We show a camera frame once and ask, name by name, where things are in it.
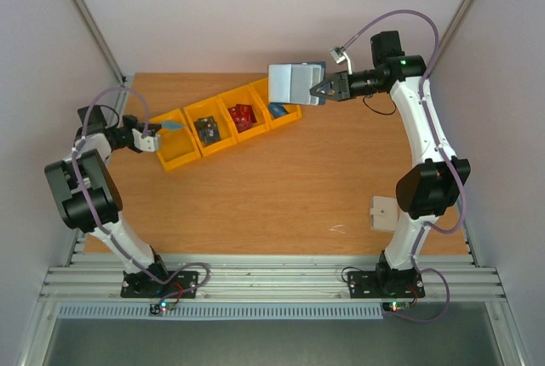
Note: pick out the blue card in bin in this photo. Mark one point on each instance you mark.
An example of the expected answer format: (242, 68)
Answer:
(277, 110)

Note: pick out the teal credit card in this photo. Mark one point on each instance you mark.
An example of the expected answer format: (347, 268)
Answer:
(172, 125)

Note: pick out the yellow bin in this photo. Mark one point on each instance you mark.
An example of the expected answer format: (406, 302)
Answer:
(211, 107)
(178, 147)
(245, 95)
(260, 88)

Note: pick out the blue card holder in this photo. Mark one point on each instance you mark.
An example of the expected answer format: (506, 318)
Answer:
(291, 83)

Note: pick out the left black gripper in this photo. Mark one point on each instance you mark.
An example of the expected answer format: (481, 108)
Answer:
(130, 119)

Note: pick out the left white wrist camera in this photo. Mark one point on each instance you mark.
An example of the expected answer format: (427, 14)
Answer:
(142, 143)

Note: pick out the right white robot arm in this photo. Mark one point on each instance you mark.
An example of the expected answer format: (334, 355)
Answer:
(435, 180)

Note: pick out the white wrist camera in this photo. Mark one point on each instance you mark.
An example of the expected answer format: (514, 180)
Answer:
(341, 56)
(142, 143)

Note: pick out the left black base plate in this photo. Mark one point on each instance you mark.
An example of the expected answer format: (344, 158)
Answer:
(170, 285)

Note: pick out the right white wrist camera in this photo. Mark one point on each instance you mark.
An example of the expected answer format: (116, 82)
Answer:
(341, 56)

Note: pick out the aluminium rail frame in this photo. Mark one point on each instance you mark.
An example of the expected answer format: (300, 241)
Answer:
(272, 278)

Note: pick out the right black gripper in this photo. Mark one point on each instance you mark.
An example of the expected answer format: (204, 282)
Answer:
(341, 86)

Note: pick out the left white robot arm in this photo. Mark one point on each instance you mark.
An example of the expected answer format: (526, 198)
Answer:
(88, 200)

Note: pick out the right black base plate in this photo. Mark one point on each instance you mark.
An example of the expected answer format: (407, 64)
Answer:
(372, 284)

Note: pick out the black cards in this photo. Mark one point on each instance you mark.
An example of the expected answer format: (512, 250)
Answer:
(208, 130)

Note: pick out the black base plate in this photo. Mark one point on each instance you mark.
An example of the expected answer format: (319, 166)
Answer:
(170, 285)
(372, 284)

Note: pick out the beige card holder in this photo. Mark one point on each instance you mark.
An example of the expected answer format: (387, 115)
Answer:
(384, 214)

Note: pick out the grey slotted cable duct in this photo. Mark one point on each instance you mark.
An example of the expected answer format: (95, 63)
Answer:
(223, 311)

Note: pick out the red cards in bin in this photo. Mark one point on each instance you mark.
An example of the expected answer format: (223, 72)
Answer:
(243, 117)

